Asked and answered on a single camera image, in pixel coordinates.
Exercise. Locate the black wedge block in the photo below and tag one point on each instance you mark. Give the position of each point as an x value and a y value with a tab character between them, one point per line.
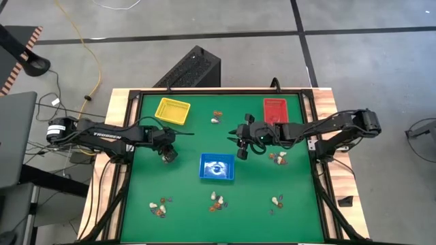
345	201

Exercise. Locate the blue plastic basket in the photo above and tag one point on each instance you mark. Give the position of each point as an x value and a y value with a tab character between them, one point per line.
204	160

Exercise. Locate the black stand foot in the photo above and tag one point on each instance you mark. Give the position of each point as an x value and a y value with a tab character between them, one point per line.
35	64

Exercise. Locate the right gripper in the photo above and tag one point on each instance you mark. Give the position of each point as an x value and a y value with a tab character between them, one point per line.
252	134

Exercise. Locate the yellow plastic basket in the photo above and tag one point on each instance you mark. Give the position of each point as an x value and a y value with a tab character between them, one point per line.
172	110

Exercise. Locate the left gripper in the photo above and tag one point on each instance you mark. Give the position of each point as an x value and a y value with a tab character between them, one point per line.
163	136

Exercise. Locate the red plastic basket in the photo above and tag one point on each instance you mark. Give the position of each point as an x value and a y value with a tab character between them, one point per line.
275	107

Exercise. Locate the black desk leg bar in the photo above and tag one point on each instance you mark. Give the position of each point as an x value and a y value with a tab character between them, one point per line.
54	180

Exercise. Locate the green table mat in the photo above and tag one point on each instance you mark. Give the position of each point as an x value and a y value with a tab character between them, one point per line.
238	221

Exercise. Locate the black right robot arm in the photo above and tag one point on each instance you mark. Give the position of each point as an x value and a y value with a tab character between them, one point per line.
323	127

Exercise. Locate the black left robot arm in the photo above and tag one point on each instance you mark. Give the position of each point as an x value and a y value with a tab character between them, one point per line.
102	134

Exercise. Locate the hazard-striped floor mat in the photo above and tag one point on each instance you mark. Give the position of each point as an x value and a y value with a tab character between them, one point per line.
5	68

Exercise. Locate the grey side desk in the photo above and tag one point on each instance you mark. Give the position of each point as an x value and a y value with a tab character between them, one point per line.
17	136

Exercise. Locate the black computer tower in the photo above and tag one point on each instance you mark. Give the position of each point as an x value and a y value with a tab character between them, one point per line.
190	68

